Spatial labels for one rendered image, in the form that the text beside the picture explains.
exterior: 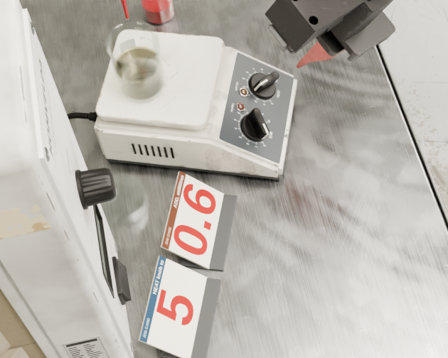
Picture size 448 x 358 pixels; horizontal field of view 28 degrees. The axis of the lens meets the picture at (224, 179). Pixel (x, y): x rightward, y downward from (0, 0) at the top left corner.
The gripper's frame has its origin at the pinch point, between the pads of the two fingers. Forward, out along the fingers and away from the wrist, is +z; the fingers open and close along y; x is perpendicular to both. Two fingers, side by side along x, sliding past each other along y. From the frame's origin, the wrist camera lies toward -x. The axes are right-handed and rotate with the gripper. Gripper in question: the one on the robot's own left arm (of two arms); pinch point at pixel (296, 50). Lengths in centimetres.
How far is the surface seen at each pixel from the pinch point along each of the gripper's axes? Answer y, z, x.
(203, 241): 9.5, 13.0, -14.6
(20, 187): 7, -39, -51
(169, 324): 14.0, 12.7, -23.7
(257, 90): 0.0, 7.6, -0.9
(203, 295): 13.8, 13.3, -18.4
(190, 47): -8.0, 8.7, -3.6
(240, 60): -4.0, 8.3, 0.5
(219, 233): 9.7, 13.2, -12.4
